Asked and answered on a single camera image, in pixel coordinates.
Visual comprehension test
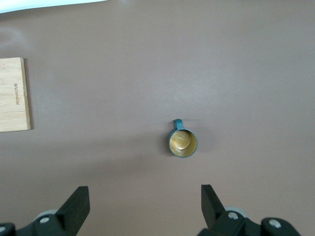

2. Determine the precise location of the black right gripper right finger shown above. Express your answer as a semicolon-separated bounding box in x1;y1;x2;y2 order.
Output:
198;184;302;236

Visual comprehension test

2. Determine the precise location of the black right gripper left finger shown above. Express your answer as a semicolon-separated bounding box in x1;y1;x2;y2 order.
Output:
0;186;91;236

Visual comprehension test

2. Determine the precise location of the teal cup with yellow inside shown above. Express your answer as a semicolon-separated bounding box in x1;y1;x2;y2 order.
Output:
168;118;198;159

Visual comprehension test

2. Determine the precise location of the bamboo cutting board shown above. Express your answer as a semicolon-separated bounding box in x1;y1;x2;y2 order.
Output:
0;58;32;133

